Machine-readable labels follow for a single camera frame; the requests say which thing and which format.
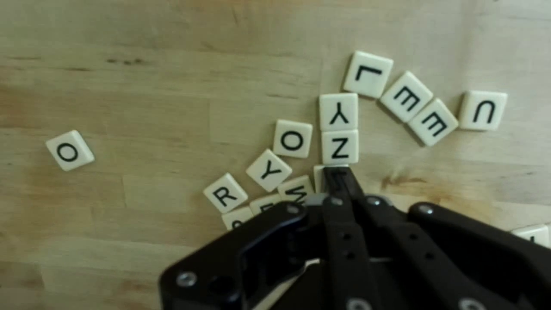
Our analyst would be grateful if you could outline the letter tile E left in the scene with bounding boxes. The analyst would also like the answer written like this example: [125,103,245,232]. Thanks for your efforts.
[379,70,434,122]

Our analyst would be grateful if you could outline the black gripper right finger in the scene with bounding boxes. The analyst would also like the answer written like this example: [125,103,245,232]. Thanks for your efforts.
[323,165,551,310]

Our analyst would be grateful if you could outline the letter tile L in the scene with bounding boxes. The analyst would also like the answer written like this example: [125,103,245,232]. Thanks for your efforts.
[343,52,395,98]

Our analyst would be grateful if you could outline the letter tile e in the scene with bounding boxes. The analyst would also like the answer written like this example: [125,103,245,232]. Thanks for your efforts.
[379,70,434,122]
[409,98,459,146]

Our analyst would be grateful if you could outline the partly hidden letter tile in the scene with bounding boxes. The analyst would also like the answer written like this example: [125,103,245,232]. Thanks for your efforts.
[250,194,281,215]

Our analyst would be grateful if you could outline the letter tile R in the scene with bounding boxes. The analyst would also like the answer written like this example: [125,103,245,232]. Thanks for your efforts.
[204,174,249,213]

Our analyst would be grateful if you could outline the letter tile Z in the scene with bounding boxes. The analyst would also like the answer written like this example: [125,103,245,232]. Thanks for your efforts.
[323,129,360,165]

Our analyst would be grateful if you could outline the letter tile y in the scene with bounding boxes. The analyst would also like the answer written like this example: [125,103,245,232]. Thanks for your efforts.
[319,93,359,131]
[247,150,293,191]

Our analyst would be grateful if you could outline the partly hidden corner tile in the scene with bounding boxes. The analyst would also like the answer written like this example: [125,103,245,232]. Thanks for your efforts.
[223,207,254,231]

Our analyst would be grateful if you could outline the letter tile U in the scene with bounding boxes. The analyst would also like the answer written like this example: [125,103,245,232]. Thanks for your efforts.
[460,89,509,131]

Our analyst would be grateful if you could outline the letter tile E right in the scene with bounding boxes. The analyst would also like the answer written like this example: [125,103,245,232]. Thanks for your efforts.
[409,98,459,146]

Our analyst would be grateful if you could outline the letter tile W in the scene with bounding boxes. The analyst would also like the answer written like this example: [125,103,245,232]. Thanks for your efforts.
[278,176,314,203]

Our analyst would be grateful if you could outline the letter tile Y upper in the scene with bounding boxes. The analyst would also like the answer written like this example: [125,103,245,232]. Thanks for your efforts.
[319,93,359,131]

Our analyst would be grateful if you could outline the letter tile O centre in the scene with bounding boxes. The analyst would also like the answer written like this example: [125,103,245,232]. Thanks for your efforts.
[273,119,314,158]

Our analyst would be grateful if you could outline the letter tile o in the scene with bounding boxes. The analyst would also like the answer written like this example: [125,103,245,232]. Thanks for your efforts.
[273,119,314,158]
[47,129,95,172]

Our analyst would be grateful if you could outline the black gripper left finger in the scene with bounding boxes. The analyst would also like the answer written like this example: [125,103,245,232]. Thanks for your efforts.
[159,201,323,310]

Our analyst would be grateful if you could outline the letter tile Y lower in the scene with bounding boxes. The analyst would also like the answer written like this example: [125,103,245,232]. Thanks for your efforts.
[247,150,293,191]

